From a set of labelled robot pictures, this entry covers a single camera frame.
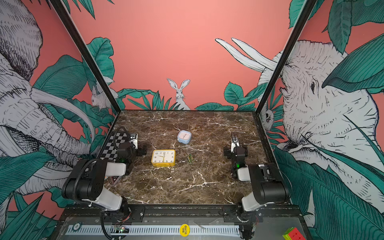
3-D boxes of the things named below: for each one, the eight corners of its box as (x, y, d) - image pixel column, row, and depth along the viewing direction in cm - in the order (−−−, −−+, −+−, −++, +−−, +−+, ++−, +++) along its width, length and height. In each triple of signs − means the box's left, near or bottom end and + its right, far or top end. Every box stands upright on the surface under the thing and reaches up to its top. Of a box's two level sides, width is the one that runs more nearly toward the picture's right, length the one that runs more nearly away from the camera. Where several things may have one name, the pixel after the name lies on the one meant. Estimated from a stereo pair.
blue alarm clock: (174, 140, 105) (174, 138, 102) (181, 130, 111) (181, 128, 108) (187, 146, 102) (187, 143, 100) (193, 135, 108) (193, 132, 105)
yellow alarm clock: (151, 167, 92) (149, 164, 90) (154, 151, 99) (153, 149, 96) (175, 167, 93) (174, 164, 90) (176, 152, 100) (176, 149, 97)
